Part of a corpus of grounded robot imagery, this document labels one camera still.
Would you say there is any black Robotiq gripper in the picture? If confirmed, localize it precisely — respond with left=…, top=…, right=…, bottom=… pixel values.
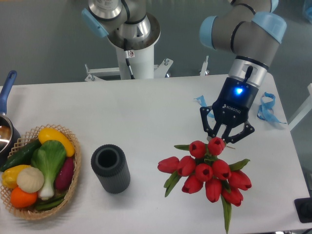
left=200, top=77, right=258, bottom=144

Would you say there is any red tulip bouquet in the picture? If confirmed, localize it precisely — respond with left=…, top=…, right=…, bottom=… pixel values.
left=157, top=137, right=252, bottom=232

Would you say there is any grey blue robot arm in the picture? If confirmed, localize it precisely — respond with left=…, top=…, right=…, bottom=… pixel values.
left=81, top=0, right=287, bottom=143

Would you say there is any dark grey ribbed vase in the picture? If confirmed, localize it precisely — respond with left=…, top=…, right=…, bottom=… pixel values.
left=91, top=144, right=131, bottom=194

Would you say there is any crumpled blue ribbon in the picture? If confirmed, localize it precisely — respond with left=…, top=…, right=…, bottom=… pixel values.
left=257, top=92, right=286, bottom=124

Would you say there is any blue ribbon strip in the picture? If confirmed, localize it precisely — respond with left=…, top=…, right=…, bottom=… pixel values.
left=195, top=95, right=214, bottom=118

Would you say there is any black device at edge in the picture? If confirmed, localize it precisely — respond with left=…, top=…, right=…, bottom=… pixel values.
left=294, top=197, right=312, bottom=223

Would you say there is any purple sweet potato toy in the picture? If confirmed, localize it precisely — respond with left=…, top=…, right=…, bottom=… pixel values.
left=55, top=157, right=74, bottom=191

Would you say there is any green bok choy toy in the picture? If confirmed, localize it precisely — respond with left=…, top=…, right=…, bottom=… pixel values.
left=31, top=140, right=66, bottom=200

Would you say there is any green bean pods toy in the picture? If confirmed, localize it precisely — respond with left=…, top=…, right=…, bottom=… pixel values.
left=35, top=193, right=65, bottom=212

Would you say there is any green cucumber toy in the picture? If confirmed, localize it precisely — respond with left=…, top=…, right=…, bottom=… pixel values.
left=0, top=139, right=41, bottom=172

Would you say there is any woven wicker basket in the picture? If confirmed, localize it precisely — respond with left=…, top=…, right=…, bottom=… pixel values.
left=0, top=124, right=81, bottom=220

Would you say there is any orange fruit toy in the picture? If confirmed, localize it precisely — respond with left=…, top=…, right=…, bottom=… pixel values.
left=10, top=187, right=38, bottom=208

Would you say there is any yellow bell pepper toy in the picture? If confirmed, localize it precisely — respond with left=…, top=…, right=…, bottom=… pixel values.
left=1, top=165, right=31, bottom=189

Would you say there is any white frame at right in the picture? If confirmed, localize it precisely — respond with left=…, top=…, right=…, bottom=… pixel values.
left=288, top=83, right=312, bottom=131

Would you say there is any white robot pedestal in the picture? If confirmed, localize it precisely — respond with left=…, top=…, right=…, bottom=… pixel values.
left=84, top=12, right=210, bottom=82

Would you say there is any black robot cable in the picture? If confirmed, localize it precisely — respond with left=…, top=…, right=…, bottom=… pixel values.
left=123, top=38, right=136, bottom=80

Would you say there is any blue handled saucepan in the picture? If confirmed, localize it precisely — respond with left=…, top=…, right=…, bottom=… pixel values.
left=0, top=70, right=20, bottom=166

